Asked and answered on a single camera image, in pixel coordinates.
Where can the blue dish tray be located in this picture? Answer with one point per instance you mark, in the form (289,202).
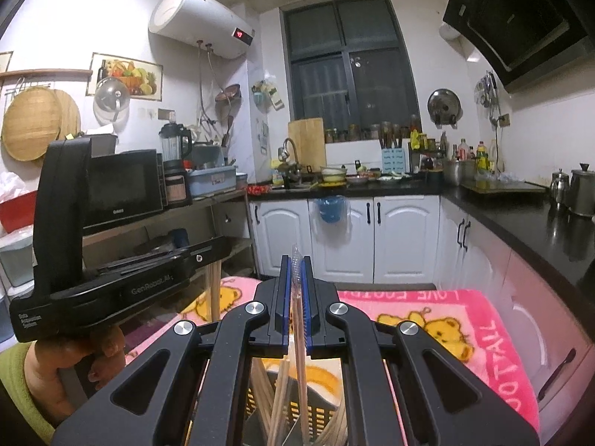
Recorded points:
(212,180)

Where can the steel kettle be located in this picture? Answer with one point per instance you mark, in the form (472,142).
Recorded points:
(581,194)

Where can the pink cartoon blanket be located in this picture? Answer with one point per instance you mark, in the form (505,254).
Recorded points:
(464,322)

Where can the metal shelf rack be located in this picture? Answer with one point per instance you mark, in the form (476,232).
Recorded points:
(223,214)

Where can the glass pot lid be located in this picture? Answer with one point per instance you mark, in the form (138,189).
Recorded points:
(111,100)

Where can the steel pot on counter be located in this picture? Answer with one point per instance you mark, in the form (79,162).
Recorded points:
(456,172)

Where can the dark green utensil basket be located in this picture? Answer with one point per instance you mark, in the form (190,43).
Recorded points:
(288,413)

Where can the black blender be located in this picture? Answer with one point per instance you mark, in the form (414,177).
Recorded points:
(176,143)

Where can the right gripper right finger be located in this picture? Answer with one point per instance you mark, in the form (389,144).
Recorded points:
(402,386)

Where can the round bamboo tray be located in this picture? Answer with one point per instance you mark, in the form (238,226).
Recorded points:
(35,118)

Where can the chopstick pair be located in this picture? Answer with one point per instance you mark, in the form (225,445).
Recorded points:
(264,399)
(336,431)
(276,430)
(213,277)
(299,340)

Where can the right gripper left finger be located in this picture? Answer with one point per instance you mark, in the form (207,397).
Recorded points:
(189,387)

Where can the blue knife block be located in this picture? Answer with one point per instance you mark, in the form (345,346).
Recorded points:
(394,160)

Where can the green sleeve forearm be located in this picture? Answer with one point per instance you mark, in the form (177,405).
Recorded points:
(17,406)

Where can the fruit picture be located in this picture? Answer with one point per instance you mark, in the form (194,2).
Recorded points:
(142,79)

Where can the red plastic basin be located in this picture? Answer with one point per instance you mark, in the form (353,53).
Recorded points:
(18,212)

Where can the wooden cutting board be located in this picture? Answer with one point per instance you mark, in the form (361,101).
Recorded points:
(309,137)

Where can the black range hood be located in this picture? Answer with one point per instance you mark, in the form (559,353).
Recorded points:
(524,41)

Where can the person left hand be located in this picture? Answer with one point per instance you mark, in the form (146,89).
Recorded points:
(46,358)

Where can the small steel teapot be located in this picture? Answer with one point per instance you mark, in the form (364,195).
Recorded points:
(559,186)

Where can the dark kitchen window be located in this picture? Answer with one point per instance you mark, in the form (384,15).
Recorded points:
(348,65)

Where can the black microwave oven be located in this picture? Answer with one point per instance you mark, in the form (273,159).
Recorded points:
(124,186)

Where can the blue hanging bag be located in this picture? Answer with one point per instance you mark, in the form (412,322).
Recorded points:
(332,209)

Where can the white water heater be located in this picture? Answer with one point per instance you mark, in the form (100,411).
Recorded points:
(203,23)

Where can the hanging pot lid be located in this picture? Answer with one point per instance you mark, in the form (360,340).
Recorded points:
(444,108)

